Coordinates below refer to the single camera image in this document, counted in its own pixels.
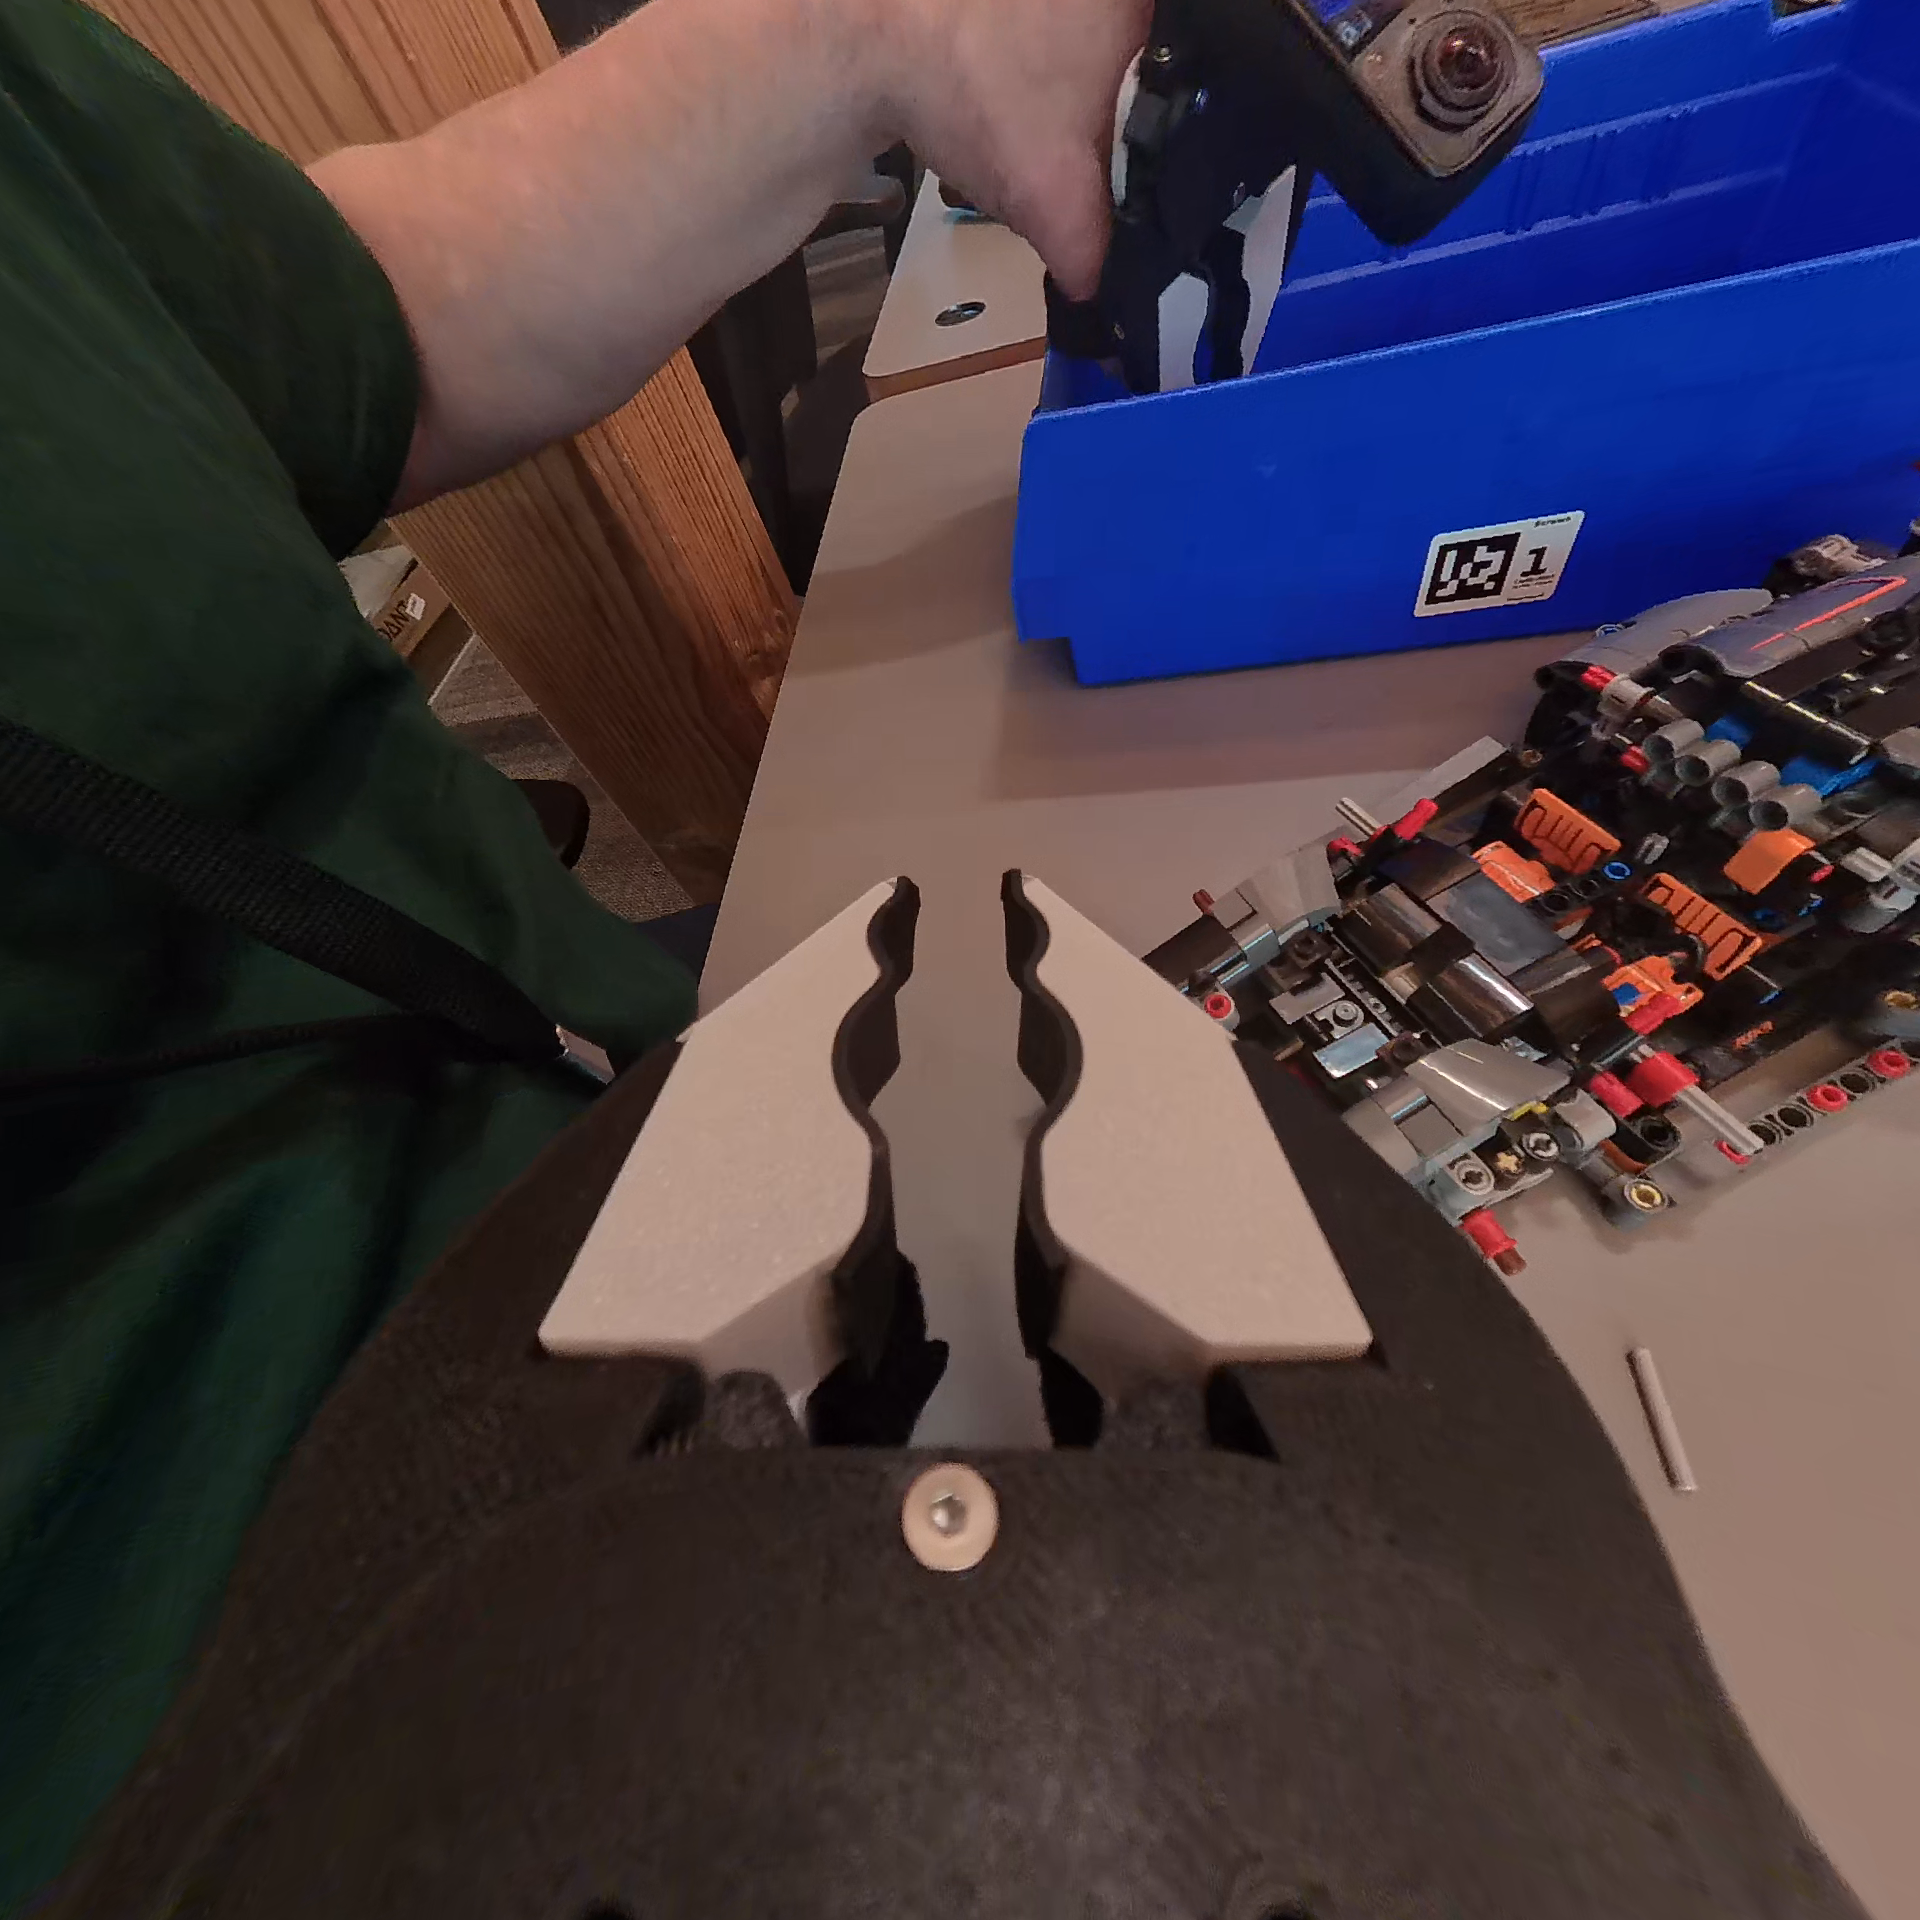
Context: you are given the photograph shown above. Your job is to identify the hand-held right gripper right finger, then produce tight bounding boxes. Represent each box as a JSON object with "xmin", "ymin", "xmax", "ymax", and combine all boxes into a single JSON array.
[{"xmin": 1001, "ymin": 868, "xmax": 1371, "ymax": 1373}]

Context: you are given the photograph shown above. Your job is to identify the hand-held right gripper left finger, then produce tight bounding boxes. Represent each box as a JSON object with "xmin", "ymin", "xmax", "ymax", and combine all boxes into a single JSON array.
[{"xmin": 538, "ymin": 880, "xmax": 923, "ymax": 1373}]

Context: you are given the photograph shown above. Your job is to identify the blue plastic bin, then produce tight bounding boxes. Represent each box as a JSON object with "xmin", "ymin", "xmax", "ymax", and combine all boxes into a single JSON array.
[{"xmin": 1011, "ymin": 0, "xmax": 1920, "ymax": 689}]

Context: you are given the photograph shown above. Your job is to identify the person's left forearm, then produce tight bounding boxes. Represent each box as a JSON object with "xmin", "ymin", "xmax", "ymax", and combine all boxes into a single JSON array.
[{"xmin": 307, "ymin": 0, "xmax": 964, "ymax": 514}]

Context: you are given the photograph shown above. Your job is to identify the partly built lego car model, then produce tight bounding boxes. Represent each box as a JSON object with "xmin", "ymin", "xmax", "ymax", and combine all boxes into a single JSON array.
[{"xmin": 1146, "ymin": 516, "xmax": 1920, "ymax": 1278}]

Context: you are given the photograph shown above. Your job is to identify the white lego axle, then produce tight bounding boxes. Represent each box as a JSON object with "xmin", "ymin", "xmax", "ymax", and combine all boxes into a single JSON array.
[{"xmin": 1627, "ymin": 1348, "xmax": 1700, "ymax": 1497}]

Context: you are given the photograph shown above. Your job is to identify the person's left hand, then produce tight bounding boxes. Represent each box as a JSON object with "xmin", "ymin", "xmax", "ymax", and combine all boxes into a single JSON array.
[{"xmin": 886, "ymin": 0, "xmax": 1154, "ymax": 302}]

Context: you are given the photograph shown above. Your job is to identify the person's green shirt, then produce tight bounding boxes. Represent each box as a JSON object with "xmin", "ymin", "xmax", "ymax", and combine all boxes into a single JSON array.
[{"xmin": 0, "ymin": 0, "xmax": 705, "ymax": 1920}]

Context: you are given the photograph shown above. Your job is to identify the black shoulder strap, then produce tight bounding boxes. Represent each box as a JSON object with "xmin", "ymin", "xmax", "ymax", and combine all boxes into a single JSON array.
[{"xmin": 0, "ymin": 719, "xmax": 604, "ymax": 1083}]

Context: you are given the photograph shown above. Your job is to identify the wooden post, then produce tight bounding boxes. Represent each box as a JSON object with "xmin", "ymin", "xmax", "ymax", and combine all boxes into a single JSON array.
[{"xmin": 90, "ymin": 0, "xmax": 798, "ymax": 905}]

